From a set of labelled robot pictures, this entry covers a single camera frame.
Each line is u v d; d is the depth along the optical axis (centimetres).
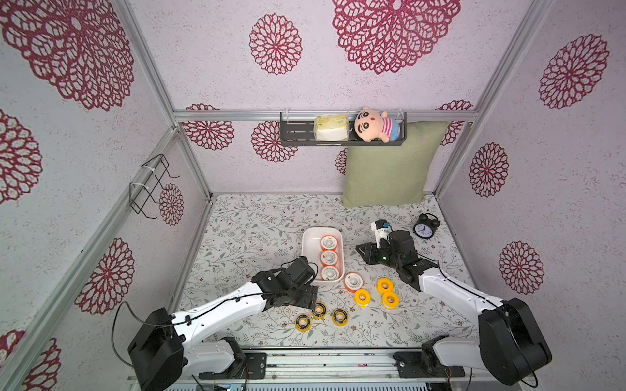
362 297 87
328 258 97
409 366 73
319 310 85
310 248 100
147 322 42
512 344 42
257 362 75
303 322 82
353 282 91
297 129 100
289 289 60
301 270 60
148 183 78
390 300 86
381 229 76
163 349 39
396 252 69
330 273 92
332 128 90
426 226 100
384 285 90
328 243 101
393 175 103
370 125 84
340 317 83
